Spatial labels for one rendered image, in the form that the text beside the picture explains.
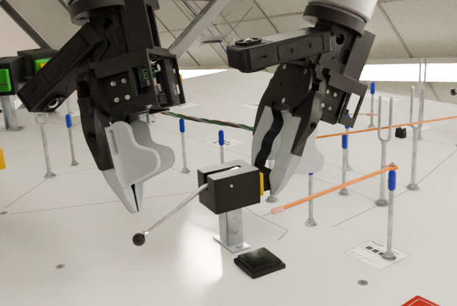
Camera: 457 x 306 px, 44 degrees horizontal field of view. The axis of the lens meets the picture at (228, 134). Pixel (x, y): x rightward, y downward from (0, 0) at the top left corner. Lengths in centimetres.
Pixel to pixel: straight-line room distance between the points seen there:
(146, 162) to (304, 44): 21
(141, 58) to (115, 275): 23
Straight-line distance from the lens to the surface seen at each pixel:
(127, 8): 56
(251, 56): 58
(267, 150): 65
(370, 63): 433
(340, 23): 62
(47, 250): 69
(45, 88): 59
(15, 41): 817
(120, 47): 56
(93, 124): 54
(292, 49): 61
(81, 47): 57
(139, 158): 55
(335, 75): 62
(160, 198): 78
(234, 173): 60
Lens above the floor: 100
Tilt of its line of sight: 17 degrees up
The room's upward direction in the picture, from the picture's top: 38 degrees clockwise
